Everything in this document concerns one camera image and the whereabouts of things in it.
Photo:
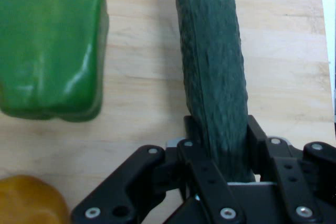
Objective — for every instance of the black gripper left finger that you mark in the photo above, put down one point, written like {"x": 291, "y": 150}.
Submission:
{"x": 136, "y": 182}

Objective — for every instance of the green bell pepper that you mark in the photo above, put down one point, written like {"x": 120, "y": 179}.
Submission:
{"x": 50, "y": 51}

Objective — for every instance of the dark green cucumber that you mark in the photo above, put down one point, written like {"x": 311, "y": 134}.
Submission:
{"x": 212, "y": 64}

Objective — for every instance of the yellow brown pepper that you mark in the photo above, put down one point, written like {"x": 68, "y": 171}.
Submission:
{"x": 31, "y": 203}

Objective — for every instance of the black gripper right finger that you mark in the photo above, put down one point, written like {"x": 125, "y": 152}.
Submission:
{"x": 294, "y": 171}

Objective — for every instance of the wooden cutting board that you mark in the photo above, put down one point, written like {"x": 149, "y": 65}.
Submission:
{"x": 147, "y": 77}

